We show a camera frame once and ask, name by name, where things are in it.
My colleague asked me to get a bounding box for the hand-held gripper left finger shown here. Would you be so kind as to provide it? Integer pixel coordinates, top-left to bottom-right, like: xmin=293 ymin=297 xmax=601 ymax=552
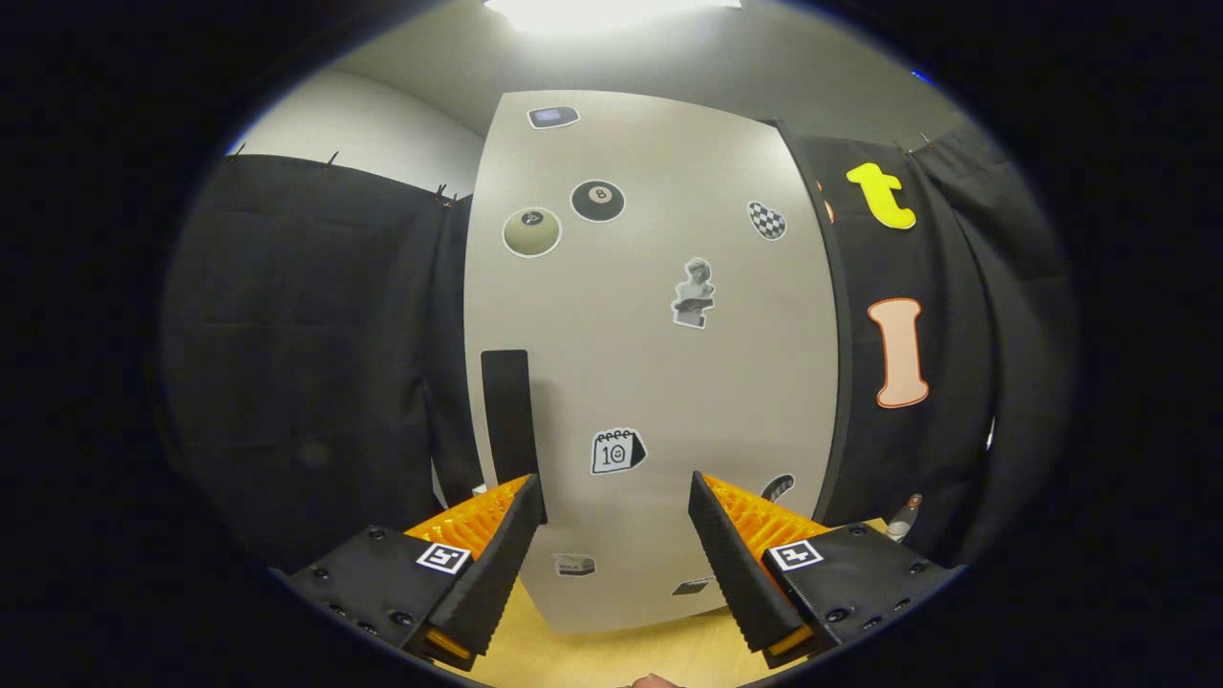
xmin=270 ymin=473 xmax=546 ymax=670

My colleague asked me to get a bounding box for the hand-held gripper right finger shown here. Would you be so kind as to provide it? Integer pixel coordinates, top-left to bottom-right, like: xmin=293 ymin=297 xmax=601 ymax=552
xmin=686 ymin=470 xmax=961 ymax=670

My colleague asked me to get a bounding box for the black door handle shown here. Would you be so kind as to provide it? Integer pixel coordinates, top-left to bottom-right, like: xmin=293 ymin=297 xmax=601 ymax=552
xmin=480 ymin=349 xmax=547 ymax=525

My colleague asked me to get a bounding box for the beige shoe cabinet door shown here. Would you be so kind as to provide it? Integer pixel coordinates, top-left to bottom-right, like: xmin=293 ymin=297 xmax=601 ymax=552
xmin=462 ymin=89 xmax=842 ymax=634

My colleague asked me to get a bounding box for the dark grey shoe cabinet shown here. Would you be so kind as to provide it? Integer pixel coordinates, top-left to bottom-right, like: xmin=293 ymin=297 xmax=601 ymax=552
xmin=764 ymin=115 xmax=856 ymax=527

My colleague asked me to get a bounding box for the red white pen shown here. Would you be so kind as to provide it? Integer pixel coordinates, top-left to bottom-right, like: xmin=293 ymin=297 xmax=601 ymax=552
xmin=887 ymin=493 xmax=924 ymax=543

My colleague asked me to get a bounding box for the black backdrop cloth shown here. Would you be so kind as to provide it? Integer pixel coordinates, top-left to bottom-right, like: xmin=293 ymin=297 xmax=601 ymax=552
xmin=161 ymin=119 xmax=1079 ymax=574

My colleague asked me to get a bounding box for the large ceiling light panel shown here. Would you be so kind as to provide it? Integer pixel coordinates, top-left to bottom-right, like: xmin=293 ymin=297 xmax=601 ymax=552
xmin=483 ymin=0 xmax=744 ymax=37

